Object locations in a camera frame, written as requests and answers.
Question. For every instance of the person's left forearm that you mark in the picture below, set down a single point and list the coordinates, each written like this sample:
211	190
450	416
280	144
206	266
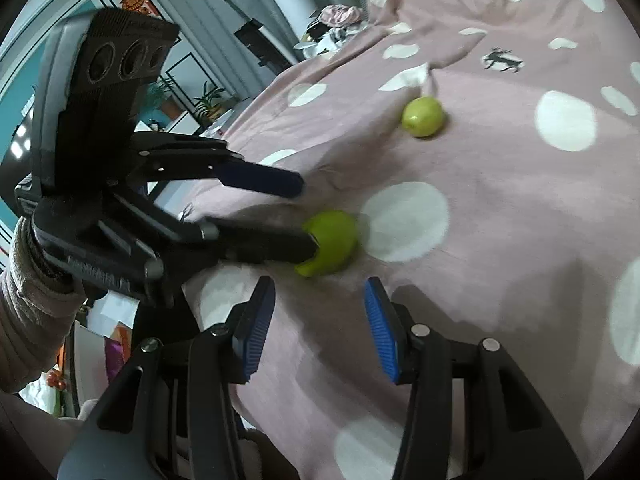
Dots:
30	320

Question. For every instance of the black upright vacuum cleaner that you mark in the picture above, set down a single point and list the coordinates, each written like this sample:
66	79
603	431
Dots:
255	40

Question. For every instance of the pile of clothes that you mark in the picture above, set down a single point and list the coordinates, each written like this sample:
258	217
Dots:
340	17

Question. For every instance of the potted green plant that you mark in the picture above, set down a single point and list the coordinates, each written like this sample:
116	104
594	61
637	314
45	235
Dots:
161	96
210	102

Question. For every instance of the white cylinder appliance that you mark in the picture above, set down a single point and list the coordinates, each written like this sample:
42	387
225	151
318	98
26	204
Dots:
292	10

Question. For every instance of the pink dotted deer-print blanket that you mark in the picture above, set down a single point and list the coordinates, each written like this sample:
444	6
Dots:
500	210

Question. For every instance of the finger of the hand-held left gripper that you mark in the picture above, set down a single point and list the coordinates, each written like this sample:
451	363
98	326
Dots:
265	247
260	180

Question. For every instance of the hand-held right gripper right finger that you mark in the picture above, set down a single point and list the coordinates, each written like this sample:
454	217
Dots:
382	330

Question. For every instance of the red wall ornament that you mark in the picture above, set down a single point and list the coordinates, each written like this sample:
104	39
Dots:
137	1

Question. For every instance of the green apple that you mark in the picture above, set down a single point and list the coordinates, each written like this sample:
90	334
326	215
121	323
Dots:
423	116
332	240

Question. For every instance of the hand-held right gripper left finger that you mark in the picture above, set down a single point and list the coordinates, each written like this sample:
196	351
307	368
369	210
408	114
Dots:
257	330

